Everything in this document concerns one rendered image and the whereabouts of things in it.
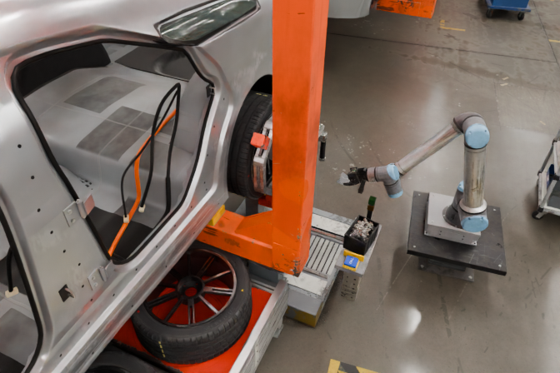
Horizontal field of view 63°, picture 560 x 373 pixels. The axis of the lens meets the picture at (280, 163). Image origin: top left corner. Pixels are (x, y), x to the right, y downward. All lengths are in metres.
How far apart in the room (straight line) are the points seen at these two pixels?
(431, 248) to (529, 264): 0.86
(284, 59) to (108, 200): 1.40
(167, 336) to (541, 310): 2.34
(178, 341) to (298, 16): 1.60
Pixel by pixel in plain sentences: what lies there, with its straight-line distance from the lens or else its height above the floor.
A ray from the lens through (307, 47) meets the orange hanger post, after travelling 1.70.
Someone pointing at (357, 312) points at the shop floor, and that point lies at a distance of 3.08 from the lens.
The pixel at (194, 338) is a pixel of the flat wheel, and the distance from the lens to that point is 2.39.
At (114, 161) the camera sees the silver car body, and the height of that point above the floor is 0.99.
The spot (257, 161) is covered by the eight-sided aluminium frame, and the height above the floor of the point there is 0.97.
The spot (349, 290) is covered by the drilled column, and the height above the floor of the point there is 0.08.
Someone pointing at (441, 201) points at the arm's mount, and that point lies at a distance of 3.32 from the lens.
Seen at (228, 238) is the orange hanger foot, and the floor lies 0.64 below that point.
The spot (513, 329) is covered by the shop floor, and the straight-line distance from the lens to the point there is 3.33.
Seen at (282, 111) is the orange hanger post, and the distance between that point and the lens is 1.86.
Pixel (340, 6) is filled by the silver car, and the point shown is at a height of 0.91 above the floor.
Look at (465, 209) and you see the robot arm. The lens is 2.91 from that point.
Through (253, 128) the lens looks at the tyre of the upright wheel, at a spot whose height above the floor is 1.12.
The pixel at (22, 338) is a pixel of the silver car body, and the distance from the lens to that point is 2.27.
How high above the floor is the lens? 2.54
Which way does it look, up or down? 38 degrees down
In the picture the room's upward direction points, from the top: 1 degrees clockwise
